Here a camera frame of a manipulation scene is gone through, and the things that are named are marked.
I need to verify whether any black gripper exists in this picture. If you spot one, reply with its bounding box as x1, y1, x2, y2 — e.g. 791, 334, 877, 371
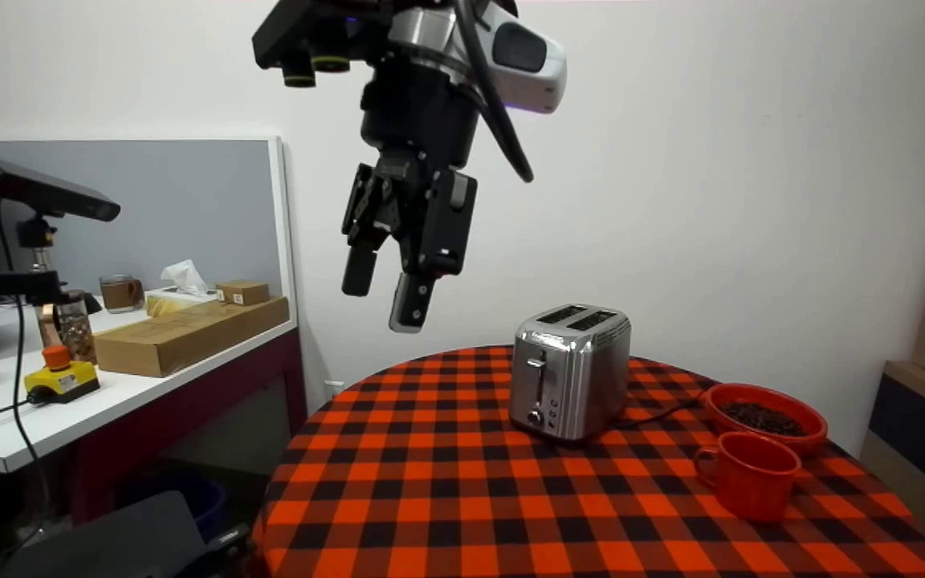
338, 58, 486, 337

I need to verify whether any silver two-slot toaster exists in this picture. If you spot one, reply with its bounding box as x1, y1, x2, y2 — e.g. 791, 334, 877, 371
512, 303, 637, 442

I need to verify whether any small wooden block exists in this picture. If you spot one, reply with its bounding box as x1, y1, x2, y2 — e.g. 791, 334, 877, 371
216, 278, 276, 309

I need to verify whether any grey partition panel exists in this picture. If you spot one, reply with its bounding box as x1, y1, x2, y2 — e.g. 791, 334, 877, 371
0, 135, 298, 323

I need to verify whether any tissue box with white tissue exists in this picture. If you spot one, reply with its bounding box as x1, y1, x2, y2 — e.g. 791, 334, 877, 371
143, 258, 224, 321

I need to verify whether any flat cardboard box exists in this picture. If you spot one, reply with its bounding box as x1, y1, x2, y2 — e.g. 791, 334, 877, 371
89, 294, 292, 380

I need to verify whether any small brown cube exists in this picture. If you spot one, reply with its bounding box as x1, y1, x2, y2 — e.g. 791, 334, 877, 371
95, 273, 147, 316

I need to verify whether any orange black plaid tablecloth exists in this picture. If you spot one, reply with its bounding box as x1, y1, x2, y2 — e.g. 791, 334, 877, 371
249, 343, 925, 578

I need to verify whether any dark bottle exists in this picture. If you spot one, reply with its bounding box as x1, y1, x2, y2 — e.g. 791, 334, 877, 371
37, 294, 99, 365

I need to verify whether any yellow toy with orange top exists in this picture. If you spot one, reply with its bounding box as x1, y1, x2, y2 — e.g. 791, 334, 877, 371
22, 339, 104, 409

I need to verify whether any red bowl with coffee beans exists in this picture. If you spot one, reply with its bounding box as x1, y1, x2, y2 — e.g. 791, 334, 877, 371
700, 382, 832, 458

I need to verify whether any black chair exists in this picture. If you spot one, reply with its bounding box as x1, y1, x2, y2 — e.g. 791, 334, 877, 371
0, 488, 256, 578

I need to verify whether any red mug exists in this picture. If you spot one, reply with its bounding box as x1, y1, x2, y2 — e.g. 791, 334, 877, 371
691, 430, 805, 527

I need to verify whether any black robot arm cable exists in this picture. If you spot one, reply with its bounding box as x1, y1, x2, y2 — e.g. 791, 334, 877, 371
452, 0, 538, 187

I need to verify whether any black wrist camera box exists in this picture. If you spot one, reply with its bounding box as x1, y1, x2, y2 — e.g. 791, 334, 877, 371
251, 0, 391, 90

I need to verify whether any black toaster power cord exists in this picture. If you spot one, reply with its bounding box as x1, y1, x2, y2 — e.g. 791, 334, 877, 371
621, 387, 711, 426

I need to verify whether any white desk with red frame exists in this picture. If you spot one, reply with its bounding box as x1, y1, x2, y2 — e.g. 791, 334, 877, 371
0, 303, 311, 527

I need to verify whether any black camera on stand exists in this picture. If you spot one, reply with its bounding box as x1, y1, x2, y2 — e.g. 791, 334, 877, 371
0, 146, 126, 309

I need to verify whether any black cable on desk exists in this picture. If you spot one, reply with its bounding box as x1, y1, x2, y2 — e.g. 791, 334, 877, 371
0, 197, 52, 476

